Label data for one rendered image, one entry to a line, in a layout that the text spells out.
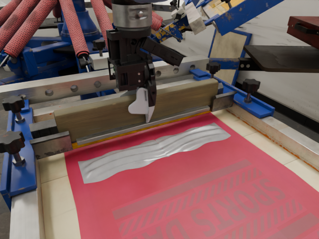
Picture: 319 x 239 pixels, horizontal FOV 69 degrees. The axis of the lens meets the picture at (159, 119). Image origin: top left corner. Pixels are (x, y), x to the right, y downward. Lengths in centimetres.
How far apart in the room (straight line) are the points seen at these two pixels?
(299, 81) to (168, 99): 222
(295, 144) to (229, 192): 20
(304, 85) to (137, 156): 231
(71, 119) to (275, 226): 42
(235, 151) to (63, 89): 49
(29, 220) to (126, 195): 15
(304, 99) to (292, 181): 220
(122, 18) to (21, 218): 36
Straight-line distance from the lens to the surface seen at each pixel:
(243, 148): 58
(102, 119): 52
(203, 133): 59
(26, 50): 110
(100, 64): 77
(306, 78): 266
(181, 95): 58
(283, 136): 60
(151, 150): 53
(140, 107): 52
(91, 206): 45
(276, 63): 124
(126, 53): 49
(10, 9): 137
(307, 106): 271
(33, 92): 72
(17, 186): 46
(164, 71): 80
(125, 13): 46
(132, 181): 47
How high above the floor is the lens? 129
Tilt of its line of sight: 32 degrees down
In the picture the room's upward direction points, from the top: straight up
